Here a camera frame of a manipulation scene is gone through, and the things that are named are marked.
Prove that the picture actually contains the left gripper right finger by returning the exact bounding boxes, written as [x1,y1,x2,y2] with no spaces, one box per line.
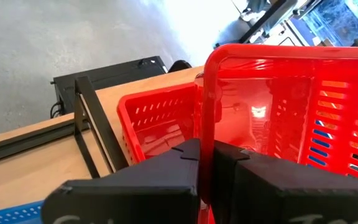
[211,141,358,224]

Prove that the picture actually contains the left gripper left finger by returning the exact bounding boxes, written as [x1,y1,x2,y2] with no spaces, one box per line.
[41,138,201,224]

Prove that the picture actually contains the red plastic slotted basket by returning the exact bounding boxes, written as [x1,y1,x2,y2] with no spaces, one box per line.
[197,43,358,224]
[116,81,203,166]

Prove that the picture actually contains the blue plastic slotted basket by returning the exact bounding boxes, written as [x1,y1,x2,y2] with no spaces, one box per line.
[0,200,45,224]

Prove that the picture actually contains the black equipment box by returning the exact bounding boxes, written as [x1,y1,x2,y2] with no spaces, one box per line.
[50,55,168,119]

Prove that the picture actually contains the black round object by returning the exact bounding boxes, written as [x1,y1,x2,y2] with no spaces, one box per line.
[168,59,193,74]

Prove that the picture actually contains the black desk leg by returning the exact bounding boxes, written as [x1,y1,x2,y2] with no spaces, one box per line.
[237,0,298,44]

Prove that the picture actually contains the person's leg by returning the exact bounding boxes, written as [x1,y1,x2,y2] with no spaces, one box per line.
[247,0,272,13]

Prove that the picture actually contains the black shelf side bracket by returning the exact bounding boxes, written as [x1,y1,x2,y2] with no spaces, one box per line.
[73,76,130,180]

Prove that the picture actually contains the black aluminium cross rail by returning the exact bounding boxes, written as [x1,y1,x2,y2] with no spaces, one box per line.
[0,119,90,166]

